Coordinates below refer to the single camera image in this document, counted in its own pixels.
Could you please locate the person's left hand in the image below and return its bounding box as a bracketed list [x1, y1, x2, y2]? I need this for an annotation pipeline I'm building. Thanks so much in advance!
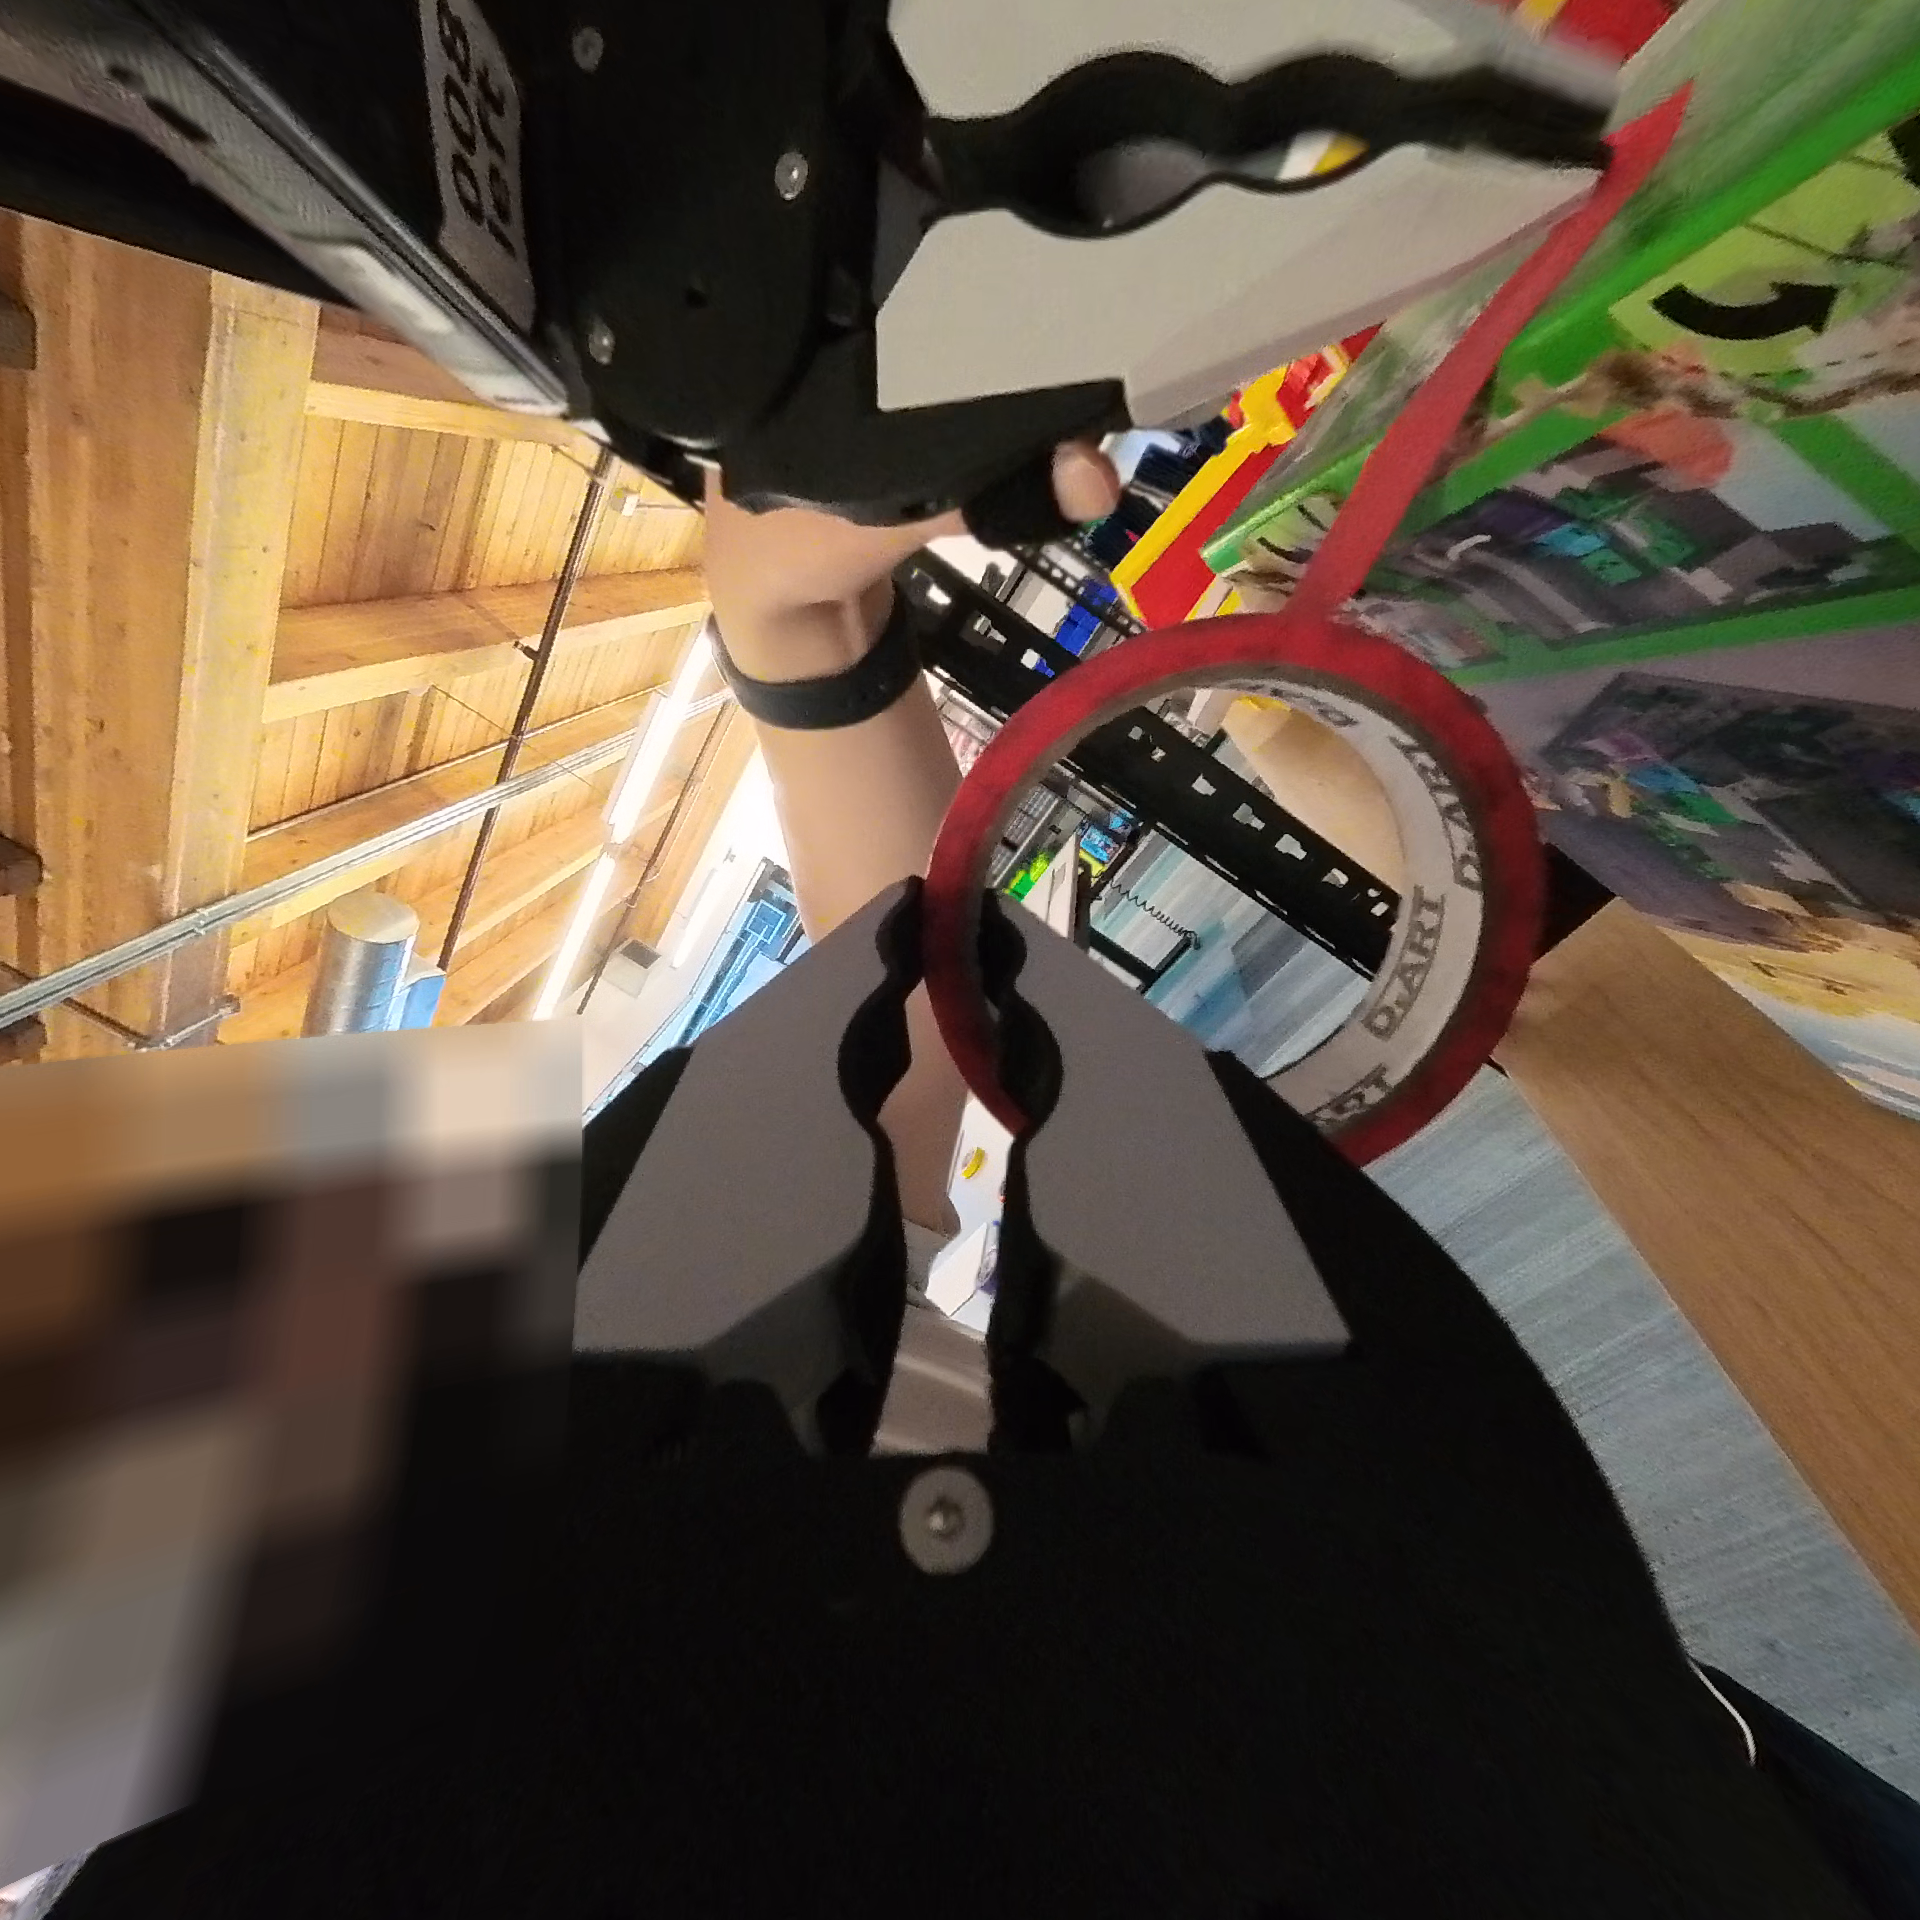
[701, 442, 1124, 662]

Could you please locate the yellow plastic bin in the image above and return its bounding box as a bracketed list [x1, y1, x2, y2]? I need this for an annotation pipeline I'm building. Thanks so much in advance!
[1113, 398, 1310, 625]

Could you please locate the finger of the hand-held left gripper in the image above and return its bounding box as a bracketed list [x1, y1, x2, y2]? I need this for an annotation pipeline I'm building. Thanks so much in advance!
[890, 0, 1625, 170]
[873, 157, 1607, 430]

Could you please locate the person's left forearm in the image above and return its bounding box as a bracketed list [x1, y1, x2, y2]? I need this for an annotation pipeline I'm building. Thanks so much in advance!
[743, 661, 999, 1249]

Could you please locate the wooden desk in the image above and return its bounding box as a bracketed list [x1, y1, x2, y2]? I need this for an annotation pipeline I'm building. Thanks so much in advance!
[1476, 900, 1920, 1643]

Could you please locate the person's leg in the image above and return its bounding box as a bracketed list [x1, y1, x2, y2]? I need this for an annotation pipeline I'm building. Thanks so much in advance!
[1687, 1657, 1920, 1920]

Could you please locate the black wristband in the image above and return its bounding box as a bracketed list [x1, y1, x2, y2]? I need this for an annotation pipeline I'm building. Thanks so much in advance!
[703, 593, 922, 734]

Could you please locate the stack of yellow red bins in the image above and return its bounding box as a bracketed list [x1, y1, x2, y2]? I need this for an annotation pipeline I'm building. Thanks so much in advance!
[1230, 334, 1375, 432]

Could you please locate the silver air duct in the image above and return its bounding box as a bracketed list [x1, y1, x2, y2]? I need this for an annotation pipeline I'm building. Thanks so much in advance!
[299, 892, 415, 1037]

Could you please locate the grey ceiling pipe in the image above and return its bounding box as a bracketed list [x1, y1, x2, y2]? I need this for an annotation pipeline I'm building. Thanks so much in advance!
[0, 698, 729, 1041]

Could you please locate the black metal shelf rack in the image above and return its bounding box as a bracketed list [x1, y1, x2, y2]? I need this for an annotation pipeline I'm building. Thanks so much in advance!
[891, 532, 1614, 992]

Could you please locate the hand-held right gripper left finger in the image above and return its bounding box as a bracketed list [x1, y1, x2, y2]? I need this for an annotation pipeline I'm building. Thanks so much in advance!
[575, 882, 929, 1452]

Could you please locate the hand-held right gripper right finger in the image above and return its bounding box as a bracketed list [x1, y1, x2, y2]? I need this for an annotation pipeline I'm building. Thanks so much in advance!
[975, 896, 1355, 1401]

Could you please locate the ceiling light strip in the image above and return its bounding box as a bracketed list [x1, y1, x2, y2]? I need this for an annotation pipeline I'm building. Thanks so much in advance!
[532, 630, 723, 1024]

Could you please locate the green toy box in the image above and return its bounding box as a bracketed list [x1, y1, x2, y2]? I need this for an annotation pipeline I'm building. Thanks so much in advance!
[1207, 0, 1920, 1113]

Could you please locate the red tape strip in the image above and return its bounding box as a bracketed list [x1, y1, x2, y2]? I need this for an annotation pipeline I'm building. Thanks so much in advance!
[1308, 82, 1697, 633]

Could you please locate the red tape roll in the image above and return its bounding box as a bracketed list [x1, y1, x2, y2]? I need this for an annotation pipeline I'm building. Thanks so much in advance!
[922, 614, 1548, 1173]

